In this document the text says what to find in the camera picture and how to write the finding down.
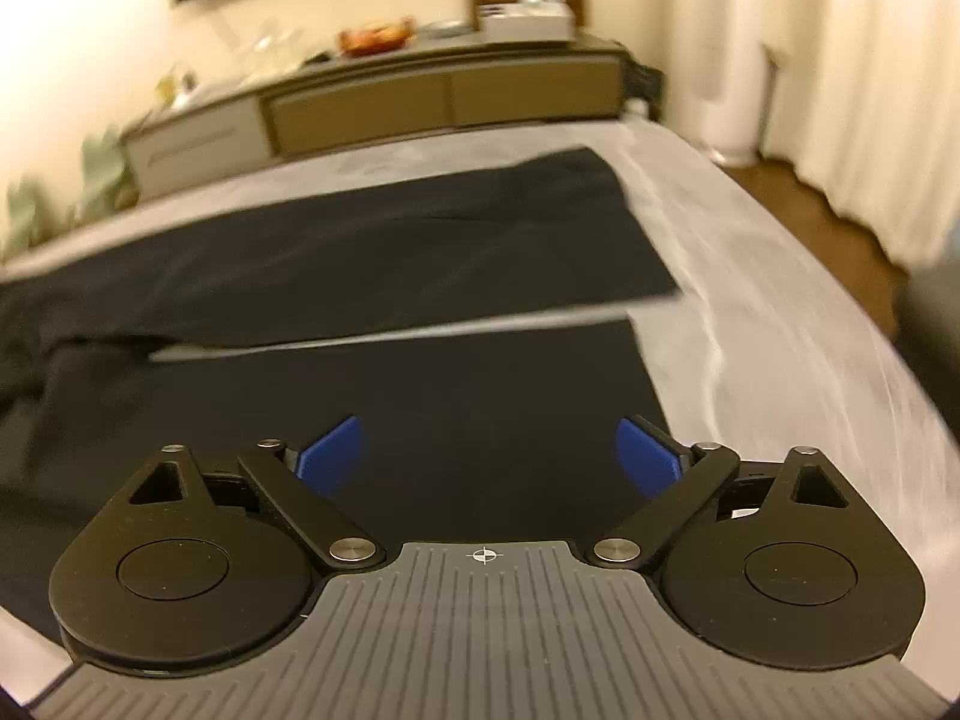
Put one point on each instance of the white box on sideboard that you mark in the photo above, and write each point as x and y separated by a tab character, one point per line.
527	22

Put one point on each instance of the mint green child chair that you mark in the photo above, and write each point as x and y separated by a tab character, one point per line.
108	185

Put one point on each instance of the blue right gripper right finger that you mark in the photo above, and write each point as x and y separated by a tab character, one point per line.
652	459

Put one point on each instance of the grey armchair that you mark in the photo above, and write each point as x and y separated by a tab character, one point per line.
927	311

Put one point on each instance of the red fruit tray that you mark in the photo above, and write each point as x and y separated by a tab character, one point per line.
375	40

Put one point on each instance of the black trousers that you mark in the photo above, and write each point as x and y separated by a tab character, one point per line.
294	319

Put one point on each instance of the white curtain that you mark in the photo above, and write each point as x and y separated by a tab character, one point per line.
865	108

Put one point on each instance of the white cylindrical air purifier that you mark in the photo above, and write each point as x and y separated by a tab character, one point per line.
718	73

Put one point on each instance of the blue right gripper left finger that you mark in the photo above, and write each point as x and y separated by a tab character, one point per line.
330	455

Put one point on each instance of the long low sideboard cabinet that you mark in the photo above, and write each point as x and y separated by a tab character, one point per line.
427	88

